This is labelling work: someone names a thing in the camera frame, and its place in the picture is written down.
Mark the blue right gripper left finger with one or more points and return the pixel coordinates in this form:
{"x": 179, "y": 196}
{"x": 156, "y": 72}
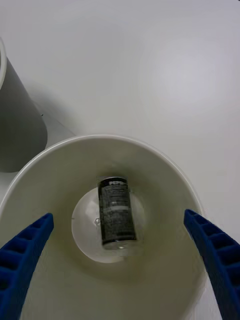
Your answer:
{"x": 22, "y": 262}

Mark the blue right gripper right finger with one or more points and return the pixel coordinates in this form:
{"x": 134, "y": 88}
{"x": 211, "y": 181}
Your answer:
{"x": 220, "y": 262}

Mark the silver and black drink can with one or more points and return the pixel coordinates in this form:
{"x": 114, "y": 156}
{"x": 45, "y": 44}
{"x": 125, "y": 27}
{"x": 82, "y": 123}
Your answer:
{"x": 116, "y": 215}

